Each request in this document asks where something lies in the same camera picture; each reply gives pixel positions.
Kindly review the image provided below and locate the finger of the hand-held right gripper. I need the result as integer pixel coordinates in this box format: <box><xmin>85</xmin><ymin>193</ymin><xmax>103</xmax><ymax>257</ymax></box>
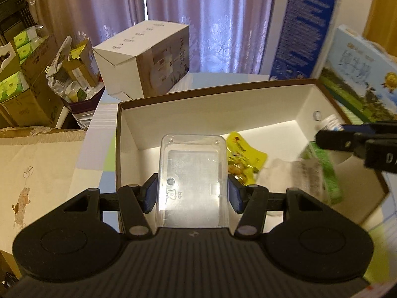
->
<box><xmin>340</xmin><ymin>121</ymin><xmax>397</xmax><ymax>135</ymax></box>
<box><xmin>315</xmin><ymin>129</ymin><xmax>368</xmax><ymax>153</ymax></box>

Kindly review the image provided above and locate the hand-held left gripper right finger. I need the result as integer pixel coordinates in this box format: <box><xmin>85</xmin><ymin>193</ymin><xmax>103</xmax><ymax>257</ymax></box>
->
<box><xmin>228</xmin><ymin>174</ymin><xmax>325</xmax><ymax>239</ymax></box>

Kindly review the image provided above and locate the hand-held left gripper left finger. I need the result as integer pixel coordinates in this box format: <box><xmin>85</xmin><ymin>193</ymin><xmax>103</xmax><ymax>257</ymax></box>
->
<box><xmin>64</xmin><ymin>172</ymin><xmax>159</xmax><ymax>239</ymax></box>

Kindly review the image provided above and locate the small green box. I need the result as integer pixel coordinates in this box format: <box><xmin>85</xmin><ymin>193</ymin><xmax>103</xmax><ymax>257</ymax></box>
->
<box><xmin>299</xmin><ymin>141</ymin><xmax>345</xmax><ymax>206</ymax></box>

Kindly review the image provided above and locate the clear plastic case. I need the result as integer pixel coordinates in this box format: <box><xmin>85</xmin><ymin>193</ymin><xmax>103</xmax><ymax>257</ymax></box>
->
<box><xmin>153</xmin><ymin>134</ymin><xmax>231</xmax><ymax>229</ymax></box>

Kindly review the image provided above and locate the yellow snack packet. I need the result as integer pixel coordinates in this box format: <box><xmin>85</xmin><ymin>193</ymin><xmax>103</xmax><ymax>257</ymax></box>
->
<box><xmin>226</xmin><ymin>131</ymin><xmax>268</xmax><ymax>184</ymax></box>

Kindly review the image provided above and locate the light blue milk carton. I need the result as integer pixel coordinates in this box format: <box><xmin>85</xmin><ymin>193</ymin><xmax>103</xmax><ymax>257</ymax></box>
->
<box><xmin>318</xmin><ymin>25</ymin><xmax>397</xmax><ymax>125</ymax></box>

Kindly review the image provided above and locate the beige embroidered cloth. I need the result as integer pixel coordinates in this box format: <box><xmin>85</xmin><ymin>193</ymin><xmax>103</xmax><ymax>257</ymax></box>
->
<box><xmin>0</xmin><ymin>127</ymin><xmax>89</xmax><ymax>255</ymax></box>

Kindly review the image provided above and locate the purple bin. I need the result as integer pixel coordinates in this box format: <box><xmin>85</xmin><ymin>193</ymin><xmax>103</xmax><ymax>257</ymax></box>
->
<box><xmin>66</xmin><ymin>87</ymin><xmax>106</xmax><ymax>114</ymax></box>

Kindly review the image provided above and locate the tall dark blue milk carton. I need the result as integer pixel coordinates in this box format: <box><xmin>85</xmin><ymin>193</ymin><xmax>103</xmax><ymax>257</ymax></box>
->
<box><xmin>269</xmin><ymin>0</ymin><xmax>338</xmax><ymax>79</ymax></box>

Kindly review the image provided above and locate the small brown cardboard box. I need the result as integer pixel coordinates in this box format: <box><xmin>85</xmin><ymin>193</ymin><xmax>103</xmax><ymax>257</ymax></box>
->
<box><xmin>62</xmin><ymin>37</ymin><xmax>101</xmax><ymax>92</ymax></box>

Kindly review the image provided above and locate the crumpled plastic bag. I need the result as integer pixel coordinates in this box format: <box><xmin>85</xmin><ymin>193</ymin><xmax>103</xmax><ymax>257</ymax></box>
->
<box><xmin>45</xmin><ymin>36</ymin><xmax>103</xmax><ymax>103</ymax></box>

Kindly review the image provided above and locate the large brown cardboard box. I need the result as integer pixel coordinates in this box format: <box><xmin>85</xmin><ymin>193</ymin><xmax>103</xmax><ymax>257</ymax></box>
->
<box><xmin>0</xmin><ymin>34</ymin><xmax>67</xmax><ymax>128</ymax></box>

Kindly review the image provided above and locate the white cardboard box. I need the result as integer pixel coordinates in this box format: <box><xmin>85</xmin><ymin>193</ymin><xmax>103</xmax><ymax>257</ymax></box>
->
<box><xmin>92</xmin><ymin>20</ymin><xmax>190</xmax><ymax>100</ymax></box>

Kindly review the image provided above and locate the purple curtain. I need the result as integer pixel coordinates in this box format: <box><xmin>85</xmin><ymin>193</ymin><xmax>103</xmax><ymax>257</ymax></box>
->
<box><xmin>19</xmin><ymin>0</ymin><xmax>280</xmax><ymax>75</ymax></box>

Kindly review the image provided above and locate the stack of green tissue packs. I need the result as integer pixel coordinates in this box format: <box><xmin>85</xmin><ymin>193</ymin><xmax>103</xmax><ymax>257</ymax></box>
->
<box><xmin>0</xmin><ymin>26</ymin><xmax>42</xmax><ymax>103</ymax></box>

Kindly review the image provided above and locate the white carved panel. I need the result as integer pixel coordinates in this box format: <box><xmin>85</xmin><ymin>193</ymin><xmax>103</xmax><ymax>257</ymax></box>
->
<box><xmin>0</xmin><ymin>42</ymin><xmax>14</xmax><ymax>69</ymax></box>

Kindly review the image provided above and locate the black rack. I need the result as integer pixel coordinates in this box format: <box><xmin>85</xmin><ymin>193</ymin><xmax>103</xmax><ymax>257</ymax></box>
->
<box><xmin>0</xmin><ymin>0</ymin><xmax>36</xmax><ymax>47</ymax></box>

